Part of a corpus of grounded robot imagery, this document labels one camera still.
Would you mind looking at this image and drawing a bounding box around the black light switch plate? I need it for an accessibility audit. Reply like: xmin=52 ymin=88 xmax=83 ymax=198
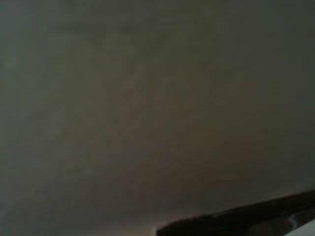
xmin=156 ymin=189 xmax=315 ymax=236

